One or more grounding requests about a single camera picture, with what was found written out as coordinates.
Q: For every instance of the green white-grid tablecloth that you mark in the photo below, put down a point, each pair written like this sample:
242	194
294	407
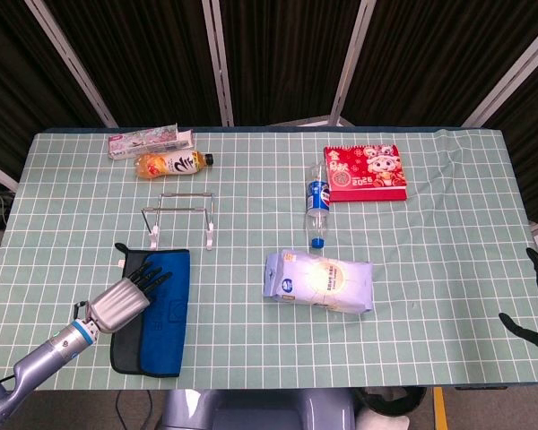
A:
430	269

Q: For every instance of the orange juice bottle black cap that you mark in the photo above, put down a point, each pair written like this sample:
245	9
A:
170	165

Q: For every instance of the red 2026 desk calendar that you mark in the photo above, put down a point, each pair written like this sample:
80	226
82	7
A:
367	174

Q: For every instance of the empty clear blue-label bottle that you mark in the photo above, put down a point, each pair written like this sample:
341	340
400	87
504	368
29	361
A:
317	195

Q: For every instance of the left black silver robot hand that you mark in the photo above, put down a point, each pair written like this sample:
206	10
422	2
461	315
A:
116	307

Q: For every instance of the black white-framed partition screen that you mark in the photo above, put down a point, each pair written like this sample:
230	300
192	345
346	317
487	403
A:
273	45

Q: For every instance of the lavender tissue pack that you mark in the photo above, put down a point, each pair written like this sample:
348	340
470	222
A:
318	282

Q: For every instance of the dark grey blue cloth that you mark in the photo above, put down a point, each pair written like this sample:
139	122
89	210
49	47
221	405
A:
168	331

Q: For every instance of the white pink toothpaste box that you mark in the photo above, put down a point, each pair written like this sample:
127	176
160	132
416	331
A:
148	141

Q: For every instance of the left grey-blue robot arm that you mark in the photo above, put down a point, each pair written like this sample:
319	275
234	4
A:
40	363

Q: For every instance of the grey-blue robot torso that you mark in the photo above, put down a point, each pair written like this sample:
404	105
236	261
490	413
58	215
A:
260	410

